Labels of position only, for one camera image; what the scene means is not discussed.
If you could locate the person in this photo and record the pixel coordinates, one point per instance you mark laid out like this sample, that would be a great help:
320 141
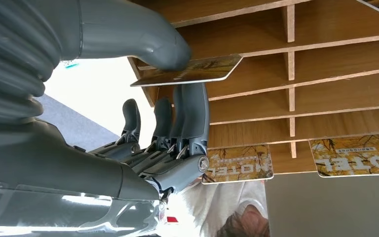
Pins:
215 209

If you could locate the wooden card organizer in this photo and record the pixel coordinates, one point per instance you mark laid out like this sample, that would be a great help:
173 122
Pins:
340 49

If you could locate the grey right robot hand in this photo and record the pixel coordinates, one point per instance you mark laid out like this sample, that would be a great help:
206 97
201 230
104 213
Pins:
62 170

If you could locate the red barrier strip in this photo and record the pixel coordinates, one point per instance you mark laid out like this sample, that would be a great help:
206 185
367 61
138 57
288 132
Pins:
172 219

